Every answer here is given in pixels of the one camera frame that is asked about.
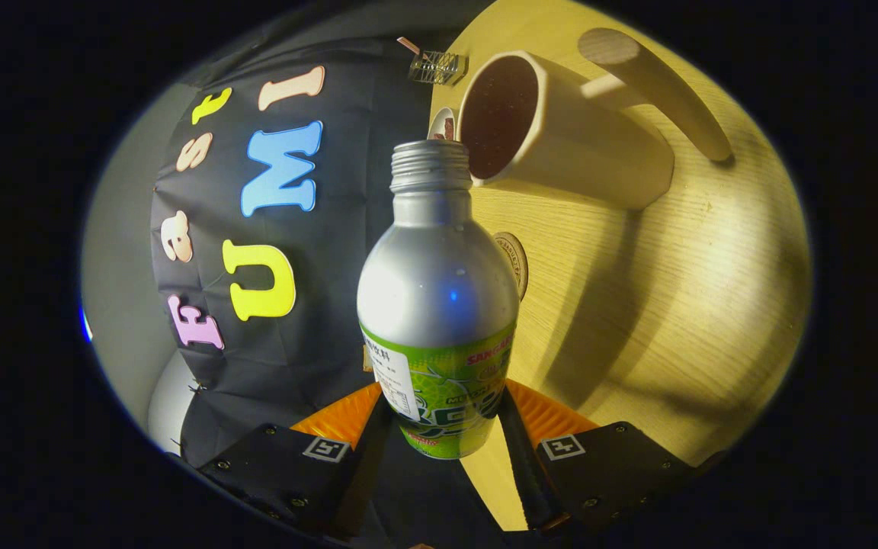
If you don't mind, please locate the cream cup wooden handle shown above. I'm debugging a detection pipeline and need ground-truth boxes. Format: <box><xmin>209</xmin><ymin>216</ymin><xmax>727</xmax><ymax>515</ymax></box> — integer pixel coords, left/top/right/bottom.
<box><xmin>457</xmin><ymin>28</ymin><xmax>733</xmax><ymax>211</ymax></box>

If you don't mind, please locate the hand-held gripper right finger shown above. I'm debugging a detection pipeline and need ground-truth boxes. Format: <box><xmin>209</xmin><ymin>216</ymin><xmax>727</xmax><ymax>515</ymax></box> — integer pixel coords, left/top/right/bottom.
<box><xmin>496</xmin><ymin>379</ymin><xmax>703</xmax><ymax>532</ymax></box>

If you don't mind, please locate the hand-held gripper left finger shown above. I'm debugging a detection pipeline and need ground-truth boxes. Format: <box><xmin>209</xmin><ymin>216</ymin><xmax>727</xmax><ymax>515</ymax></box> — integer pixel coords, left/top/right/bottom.
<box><xmin>197</xmin><ymin>381</ymin><xmax>394</xmax><ymax>538</ymax></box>

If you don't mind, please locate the black backdrop cloth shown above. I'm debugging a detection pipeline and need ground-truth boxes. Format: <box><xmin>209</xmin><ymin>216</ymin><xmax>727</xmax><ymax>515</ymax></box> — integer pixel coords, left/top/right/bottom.
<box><xmin>146</xmin><ymin>0</ymin><xmax>508</xmax><ymax>549</ymax></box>

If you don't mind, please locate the silver juice bottle green label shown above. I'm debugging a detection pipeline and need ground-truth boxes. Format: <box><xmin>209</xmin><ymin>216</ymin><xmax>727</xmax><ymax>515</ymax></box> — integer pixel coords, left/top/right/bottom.
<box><xmin>357</xmin><ymin>140</ymin><xmax>521</xmax><ymax>461</ymax></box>

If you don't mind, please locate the wooden table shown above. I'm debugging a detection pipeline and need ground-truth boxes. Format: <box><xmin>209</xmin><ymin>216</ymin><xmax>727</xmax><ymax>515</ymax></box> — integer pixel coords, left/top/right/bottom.
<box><xmin>428</xmin><ymin>0</ymin><xmax>813</xmax><ymax>532</ymax></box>

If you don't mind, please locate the round brown coaster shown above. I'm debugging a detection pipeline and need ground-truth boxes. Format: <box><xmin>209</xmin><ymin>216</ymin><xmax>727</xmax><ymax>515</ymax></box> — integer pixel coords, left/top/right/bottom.
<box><xmin>494</xmin><ymin>232</ymin><xmax>529</xmax><ymax>300</ymax></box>

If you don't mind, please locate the white round plate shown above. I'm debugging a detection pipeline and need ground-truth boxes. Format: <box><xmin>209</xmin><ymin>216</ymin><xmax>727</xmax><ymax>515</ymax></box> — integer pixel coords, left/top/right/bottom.
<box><xmin>428</xmin><ymin>107</ymin><xmax>458</xmax><ymax>142</ymax></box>

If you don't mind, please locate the wire mesh utensil holder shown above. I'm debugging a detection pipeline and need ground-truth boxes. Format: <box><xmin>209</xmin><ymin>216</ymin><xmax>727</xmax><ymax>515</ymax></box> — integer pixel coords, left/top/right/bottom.
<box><xmin>407</xmin><ymin>52</ymin><xmax>468</xmax><ymax>86</ymax></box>

